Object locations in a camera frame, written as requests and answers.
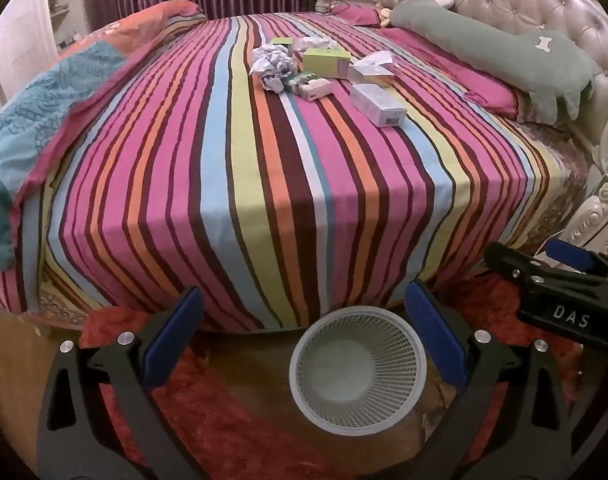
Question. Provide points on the long white cardboard box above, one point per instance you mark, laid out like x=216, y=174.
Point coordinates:
x=379, y=105

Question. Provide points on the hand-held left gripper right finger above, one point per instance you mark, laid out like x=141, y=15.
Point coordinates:
x=434, y=335

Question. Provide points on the white box with green print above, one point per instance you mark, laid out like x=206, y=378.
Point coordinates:
x=309, y=87

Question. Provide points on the orange and blue quilt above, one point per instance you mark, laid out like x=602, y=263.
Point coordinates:
x=44, y=110

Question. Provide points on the cream carved nightstand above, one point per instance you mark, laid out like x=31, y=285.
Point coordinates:
x=596, y=210

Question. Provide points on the green bone-shaped pillow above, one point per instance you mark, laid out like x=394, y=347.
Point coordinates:
x=524, y=55

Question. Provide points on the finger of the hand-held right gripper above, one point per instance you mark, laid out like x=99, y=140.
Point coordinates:
x=569, y=256
x=514, y=265

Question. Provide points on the pink pillow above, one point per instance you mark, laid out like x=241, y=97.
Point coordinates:
x=479, y=85
x=359, y=14

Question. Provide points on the white wrapper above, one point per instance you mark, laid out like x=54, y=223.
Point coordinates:
x=374, y=60

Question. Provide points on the white shelf cabinet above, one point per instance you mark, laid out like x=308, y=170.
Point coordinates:
x=29, y=35

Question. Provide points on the light green cardboard box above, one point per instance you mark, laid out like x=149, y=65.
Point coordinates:
x=326, y=64
x=281, y=42

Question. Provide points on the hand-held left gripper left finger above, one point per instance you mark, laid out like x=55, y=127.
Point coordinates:
x=176, y=337

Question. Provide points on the white plastic mesh waste basket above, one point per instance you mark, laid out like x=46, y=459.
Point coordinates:
x=356, y=375

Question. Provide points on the white bedside table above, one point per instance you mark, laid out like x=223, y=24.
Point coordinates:
x=346, y=0

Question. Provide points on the red shaggy rug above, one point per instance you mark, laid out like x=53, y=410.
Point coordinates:
x=484, y=300

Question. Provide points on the small yellow plush toy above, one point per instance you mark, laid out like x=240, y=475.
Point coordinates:
x=385, y=17

